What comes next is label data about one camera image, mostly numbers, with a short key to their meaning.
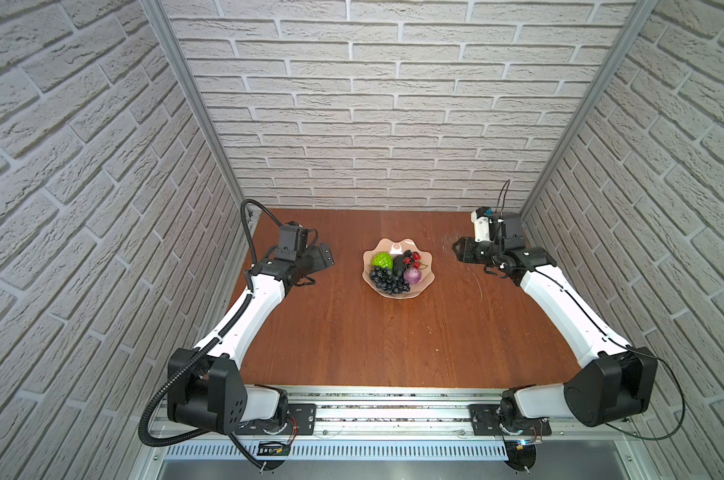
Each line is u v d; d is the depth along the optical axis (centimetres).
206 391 40
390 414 76
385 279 92
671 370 52
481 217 71
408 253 103
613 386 40
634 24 71
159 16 70
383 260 96
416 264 98
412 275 95
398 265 98
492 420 74
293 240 62
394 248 104
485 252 68
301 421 73
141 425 36
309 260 72
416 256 100
